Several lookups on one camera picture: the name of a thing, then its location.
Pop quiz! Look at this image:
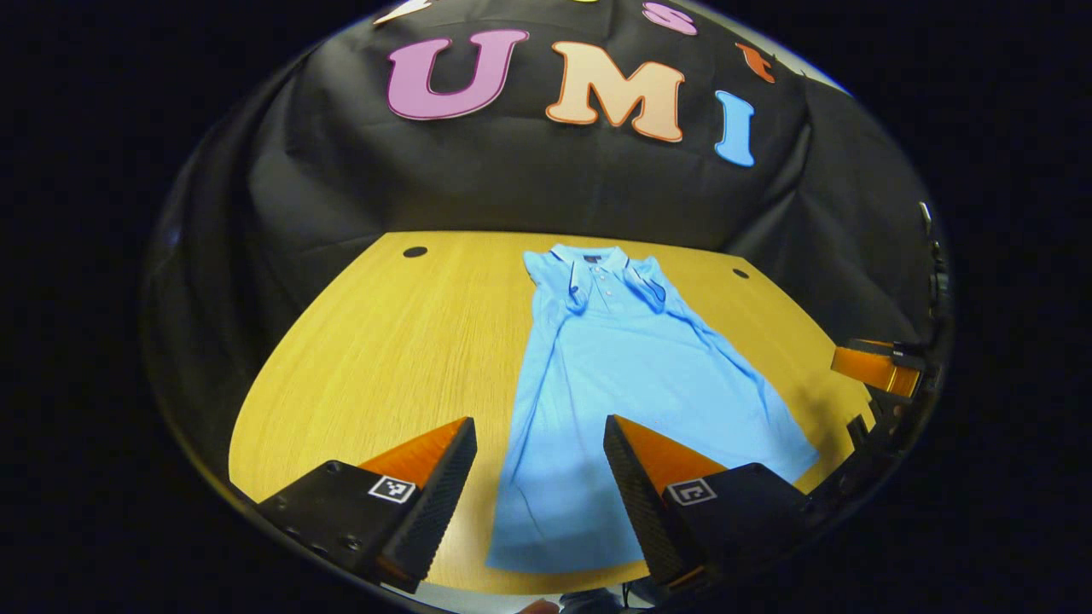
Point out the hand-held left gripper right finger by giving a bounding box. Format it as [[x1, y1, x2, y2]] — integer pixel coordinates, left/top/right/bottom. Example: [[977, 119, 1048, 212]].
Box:
[[602, 414, 820, 594]]

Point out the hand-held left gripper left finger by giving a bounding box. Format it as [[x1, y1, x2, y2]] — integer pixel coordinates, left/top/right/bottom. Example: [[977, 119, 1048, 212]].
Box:
[[256, 416, 479, 595]]

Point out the light blue T-shirt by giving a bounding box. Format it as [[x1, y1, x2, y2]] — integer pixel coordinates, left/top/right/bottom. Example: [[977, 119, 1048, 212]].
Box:
[[486, 244, 822, 574]]

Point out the black backdrop cloth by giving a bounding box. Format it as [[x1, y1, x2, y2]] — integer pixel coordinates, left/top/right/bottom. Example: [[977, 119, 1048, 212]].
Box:
[[141, 0, 948, 478]]

